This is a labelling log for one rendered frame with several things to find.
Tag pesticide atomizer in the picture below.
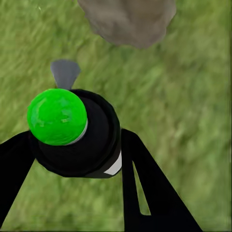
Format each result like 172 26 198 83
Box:
27 58 122 178

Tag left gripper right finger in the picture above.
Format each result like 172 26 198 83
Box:
121 129 203 232

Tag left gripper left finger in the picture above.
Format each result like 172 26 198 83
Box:
0 131 36 228

